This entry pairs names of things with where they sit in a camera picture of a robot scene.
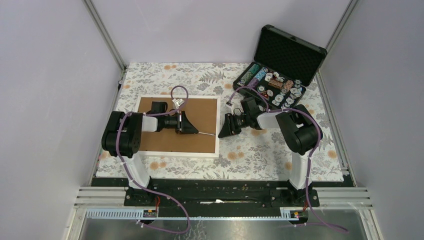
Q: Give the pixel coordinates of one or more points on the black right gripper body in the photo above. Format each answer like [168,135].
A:
[239,122]

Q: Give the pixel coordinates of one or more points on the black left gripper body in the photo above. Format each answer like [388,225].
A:
[173,122]

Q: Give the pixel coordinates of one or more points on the yellow handled screwdriver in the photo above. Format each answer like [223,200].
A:
[208,134]

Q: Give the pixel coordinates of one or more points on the white picture frame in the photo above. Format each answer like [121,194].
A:
[203,111]

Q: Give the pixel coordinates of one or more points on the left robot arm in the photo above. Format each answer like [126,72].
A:
[122,136]

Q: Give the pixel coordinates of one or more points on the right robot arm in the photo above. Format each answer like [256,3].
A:
[300,131]

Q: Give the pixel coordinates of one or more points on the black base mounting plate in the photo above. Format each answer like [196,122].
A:
[218,198]

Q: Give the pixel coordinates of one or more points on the black poker chip case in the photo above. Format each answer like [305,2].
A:
[283,66]

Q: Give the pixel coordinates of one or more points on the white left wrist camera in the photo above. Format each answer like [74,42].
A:
[178,102]

